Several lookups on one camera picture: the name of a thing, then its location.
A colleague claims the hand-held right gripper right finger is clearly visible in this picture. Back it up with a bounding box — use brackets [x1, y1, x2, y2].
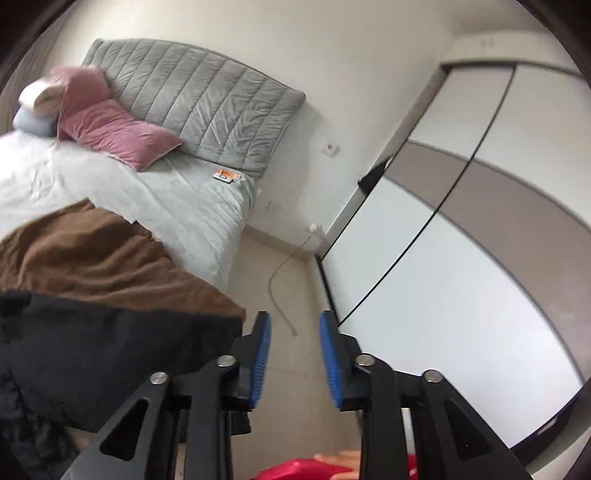
[320, 310, 534, 480]

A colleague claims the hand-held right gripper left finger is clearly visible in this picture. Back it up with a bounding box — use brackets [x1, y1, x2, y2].
[65, 311, 273, 480]

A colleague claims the black quilt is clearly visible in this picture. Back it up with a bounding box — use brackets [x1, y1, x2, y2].
[0, 290, 252, 437]

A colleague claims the person's right hand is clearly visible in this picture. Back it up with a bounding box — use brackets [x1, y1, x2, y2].
[314, 450, 364, 476]

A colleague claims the red flat object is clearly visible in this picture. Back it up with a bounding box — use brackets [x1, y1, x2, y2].
[256, 455, 419, 480]

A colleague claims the white and grey wardrobe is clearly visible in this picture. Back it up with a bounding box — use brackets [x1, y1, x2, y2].
[316, 34, 588, 462]

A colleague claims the bed with white sheet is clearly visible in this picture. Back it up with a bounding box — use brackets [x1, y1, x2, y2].
[0, 129, 257, 289]

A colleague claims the small black object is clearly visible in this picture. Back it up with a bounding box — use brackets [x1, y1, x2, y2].
[358, 159, 389, 195]

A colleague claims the brown jacket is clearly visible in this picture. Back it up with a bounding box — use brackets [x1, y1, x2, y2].
[0, 198, 246, 320]

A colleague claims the black shiny puffer jacket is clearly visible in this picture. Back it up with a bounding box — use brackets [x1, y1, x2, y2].
[0, 360, 81, 480]

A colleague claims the grey quilted headboard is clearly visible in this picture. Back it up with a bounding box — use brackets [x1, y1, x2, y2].
[81, 38, 306, 179]

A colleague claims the pink velvet pillow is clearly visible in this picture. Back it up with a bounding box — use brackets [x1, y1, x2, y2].
[48, 66, 112, 114]
[56, 99, 184, 172]

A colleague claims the light blue pillow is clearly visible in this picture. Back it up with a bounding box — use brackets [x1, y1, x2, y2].
[12, 105, 59, 138]

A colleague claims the white pillow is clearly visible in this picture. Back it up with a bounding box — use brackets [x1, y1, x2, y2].
[18, 76, 70, 116]

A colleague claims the grey charger cable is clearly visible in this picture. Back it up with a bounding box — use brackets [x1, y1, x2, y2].
[270, 231, 319, 336]

